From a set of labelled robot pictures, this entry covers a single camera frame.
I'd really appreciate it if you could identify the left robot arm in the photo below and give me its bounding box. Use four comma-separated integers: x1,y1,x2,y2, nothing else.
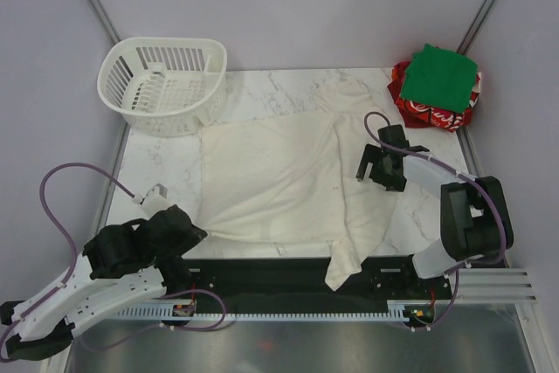
1,205,208,363

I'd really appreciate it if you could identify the white plastic laundry basket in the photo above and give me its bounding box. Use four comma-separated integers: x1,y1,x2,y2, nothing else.
97,37,228,137

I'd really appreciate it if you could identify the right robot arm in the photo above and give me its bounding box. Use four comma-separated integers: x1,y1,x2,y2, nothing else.
356,125,514,298

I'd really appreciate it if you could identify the cream white t shirt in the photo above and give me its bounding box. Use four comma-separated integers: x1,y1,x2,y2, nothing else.
197,82,397,290

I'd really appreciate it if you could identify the left aluminium table rail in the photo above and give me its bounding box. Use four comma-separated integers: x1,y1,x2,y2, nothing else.
85,120,129,243

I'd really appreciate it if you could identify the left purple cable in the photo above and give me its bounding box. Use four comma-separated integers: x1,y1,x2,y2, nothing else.
0,162,232,361

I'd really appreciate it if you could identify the folded green t shirt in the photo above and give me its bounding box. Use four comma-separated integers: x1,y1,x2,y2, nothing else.
401,44,478,114

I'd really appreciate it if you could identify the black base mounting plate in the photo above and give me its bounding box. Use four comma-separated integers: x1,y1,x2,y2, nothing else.
163,257,452,314

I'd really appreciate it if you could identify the white slotted cable duct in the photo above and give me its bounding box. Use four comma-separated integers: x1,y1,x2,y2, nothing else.
111,301,434,323

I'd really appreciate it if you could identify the right aluminium frame post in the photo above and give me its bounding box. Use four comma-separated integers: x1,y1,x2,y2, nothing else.
456,0,498,56

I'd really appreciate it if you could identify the folded red printed t shirt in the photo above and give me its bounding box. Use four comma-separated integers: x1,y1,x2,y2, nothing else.
387,61,482,133

